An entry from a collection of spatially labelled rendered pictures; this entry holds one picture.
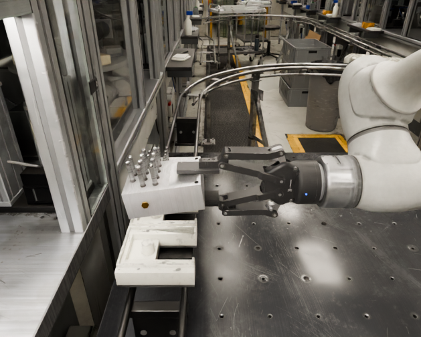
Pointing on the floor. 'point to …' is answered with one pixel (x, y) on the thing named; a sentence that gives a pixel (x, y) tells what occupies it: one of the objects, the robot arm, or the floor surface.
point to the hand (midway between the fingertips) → (196, 182)
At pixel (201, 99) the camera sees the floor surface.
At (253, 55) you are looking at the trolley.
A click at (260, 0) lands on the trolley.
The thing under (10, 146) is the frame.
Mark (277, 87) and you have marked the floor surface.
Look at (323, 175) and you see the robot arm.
